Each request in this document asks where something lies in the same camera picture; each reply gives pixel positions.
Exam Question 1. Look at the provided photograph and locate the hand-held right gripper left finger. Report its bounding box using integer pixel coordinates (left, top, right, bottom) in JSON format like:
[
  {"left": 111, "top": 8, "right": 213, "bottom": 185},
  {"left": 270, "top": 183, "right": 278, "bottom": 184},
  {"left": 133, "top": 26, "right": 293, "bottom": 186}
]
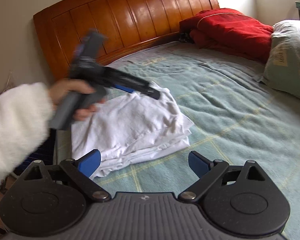
[{"left": 24, "top": 149, "right": 112, "bottom": 203}]

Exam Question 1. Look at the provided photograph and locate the white t-shirt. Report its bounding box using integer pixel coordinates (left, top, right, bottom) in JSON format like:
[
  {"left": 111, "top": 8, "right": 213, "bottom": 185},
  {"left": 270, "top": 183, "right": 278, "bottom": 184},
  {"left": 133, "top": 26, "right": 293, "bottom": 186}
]
[{"left": 71, "top": 81, "right": 194, "bottom": 180}]

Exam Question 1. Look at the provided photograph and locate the grey-green pillow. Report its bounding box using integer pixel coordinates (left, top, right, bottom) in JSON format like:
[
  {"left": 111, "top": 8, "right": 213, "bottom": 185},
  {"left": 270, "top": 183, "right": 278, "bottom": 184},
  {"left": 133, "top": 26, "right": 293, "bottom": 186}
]
[{"left": 252, "top": 19, "right": 300, "bottom": 103}]

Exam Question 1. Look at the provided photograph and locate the red folded quilt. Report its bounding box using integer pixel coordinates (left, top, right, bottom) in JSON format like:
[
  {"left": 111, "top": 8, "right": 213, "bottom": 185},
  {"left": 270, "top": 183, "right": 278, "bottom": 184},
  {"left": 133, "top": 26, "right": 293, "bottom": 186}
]
[{"left": 179, "top": 8, "right": 274, "bottom": 63}]

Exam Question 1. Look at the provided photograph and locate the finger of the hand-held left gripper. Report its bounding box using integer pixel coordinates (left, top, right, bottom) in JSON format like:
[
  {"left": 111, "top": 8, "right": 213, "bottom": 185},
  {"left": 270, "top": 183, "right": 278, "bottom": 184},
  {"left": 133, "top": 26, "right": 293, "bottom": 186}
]
[
  {"left": 104, "top": 66, "right": 161, "bottom": 99},
  {"left": 114, "top": 84, "right": 135, "bottom": 95}
]

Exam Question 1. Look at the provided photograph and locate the green checked bedspread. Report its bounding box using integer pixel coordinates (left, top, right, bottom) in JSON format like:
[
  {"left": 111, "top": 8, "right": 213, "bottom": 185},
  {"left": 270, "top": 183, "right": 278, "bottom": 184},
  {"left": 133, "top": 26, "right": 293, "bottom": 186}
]
[{"left": 52, "top": 41, "right": 300, "bottom": 240}]

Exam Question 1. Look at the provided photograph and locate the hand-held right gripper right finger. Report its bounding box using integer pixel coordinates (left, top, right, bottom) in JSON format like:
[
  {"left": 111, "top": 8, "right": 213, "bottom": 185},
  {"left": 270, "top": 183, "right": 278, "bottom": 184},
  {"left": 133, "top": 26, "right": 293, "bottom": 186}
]
[{"left": 178, "top": 151, "right": 267, "bottom": 204}]

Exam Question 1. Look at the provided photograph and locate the person's left hand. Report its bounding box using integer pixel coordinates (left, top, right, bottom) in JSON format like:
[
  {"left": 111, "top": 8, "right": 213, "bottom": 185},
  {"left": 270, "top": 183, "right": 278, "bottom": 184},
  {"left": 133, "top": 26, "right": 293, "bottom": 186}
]
[{"left": 48, "top": 79, "right": 107, "bottom": 121}]

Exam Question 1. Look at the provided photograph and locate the wooden headboard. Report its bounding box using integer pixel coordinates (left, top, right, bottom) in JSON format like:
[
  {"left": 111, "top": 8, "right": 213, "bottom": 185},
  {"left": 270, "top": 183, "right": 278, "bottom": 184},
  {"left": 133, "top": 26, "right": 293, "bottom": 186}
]
[{"left": 33, "top": 0, "right": 220, "bottom": 80}]

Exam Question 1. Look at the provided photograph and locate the person's left forearm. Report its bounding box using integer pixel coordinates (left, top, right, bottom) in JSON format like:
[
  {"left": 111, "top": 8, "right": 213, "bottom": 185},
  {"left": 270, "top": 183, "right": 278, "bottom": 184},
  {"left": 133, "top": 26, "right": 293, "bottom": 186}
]
[{"left": 0, "top": 82, "right": 54, "bottom": 193}]

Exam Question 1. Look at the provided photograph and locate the blue plastic basket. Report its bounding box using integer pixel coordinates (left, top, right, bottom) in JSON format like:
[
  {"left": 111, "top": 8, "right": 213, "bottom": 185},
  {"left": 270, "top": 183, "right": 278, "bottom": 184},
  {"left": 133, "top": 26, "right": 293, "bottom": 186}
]
[{"left": 14, "top": 130, "right": 57, "bottom": 178}]

